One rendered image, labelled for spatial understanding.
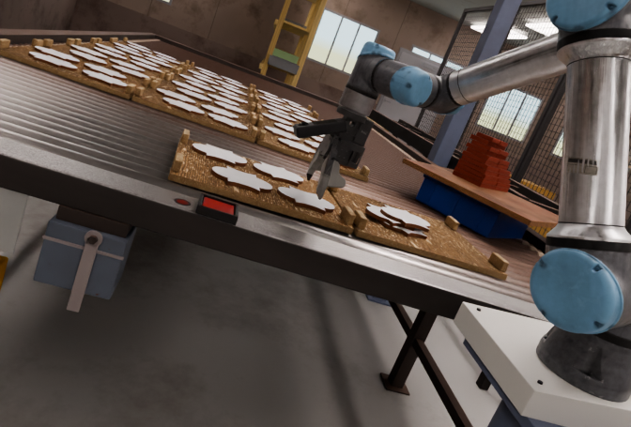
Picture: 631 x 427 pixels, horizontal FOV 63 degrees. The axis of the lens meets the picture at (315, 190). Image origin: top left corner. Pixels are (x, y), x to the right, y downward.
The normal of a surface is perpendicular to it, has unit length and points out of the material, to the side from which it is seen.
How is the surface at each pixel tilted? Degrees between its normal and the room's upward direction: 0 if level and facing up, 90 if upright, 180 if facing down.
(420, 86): 91
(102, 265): 90
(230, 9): 90
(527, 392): 90
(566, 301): 100
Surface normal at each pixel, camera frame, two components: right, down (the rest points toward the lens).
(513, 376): -0.93, -0.31
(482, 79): -0.71, 0.26
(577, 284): -0.77, 0.04
